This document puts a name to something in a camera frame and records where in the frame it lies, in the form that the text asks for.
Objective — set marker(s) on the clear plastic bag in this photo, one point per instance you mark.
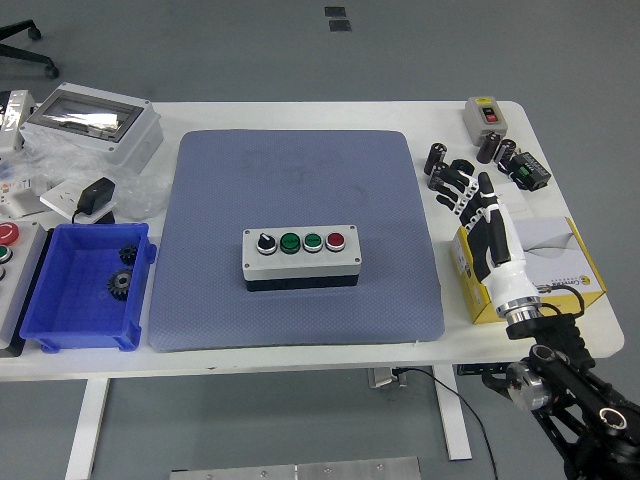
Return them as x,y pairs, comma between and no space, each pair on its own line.
142,195

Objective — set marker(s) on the small white printed box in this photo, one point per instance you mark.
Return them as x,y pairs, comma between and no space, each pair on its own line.
17,197

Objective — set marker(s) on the grey red-black switch box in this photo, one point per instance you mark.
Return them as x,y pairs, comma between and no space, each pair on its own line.
475,125

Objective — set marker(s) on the black module with green terminals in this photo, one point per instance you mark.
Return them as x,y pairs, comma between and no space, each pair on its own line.
530,172

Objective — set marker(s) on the blue plastic bin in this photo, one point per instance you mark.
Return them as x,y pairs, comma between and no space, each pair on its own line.
75,310

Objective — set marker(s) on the black cylindrical capacitor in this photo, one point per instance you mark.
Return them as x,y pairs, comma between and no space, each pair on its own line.
489,146
435,155
506,151
433,184

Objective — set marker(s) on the black office chair base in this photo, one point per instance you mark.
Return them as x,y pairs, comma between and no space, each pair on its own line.
20,52

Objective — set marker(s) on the black table control panel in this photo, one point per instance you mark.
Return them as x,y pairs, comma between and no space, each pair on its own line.
472,370

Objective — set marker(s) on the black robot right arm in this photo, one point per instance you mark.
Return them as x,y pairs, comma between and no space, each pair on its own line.
575,390

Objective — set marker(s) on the yellow white cardboard box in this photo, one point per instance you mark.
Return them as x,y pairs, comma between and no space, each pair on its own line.
555,255

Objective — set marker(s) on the large black gear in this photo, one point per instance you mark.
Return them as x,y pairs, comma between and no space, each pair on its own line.
120,284

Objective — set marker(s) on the black power adapter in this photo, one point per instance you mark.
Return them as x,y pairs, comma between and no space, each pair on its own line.
97,192

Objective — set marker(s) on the blue-grey table mat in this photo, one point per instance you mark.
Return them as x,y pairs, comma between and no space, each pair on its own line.
240,175

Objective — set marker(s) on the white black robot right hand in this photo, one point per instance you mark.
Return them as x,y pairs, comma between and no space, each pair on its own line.
507,280

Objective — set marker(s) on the grey four-button control box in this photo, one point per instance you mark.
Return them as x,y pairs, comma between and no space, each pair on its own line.
300,267

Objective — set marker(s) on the dark floor cover plate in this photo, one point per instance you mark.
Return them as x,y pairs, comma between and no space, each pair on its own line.
340,26
335,11

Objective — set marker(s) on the small black gear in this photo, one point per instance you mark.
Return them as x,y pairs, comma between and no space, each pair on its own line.
128,254

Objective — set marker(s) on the silver metal plate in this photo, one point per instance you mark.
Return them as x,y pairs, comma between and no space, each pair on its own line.
300,471

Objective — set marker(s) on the white table leg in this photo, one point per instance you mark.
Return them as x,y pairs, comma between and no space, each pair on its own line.
87,425
452,425

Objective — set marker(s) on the white wall socket plate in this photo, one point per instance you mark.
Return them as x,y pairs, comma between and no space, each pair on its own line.
57,197

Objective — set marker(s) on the grey bracket under table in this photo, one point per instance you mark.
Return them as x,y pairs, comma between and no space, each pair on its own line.
382,377

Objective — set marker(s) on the grey emergency-stop control box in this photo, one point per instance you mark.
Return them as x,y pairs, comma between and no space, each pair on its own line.
22,280

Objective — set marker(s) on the grey enclosure with clear lid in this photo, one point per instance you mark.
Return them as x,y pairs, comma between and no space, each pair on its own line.
135,140

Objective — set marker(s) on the white silver device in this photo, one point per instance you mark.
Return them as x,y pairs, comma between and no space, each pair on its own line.
12,120

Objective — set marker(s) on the white wall switch plate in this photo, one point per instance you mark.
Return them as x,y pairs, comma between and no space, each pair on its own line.
515,200

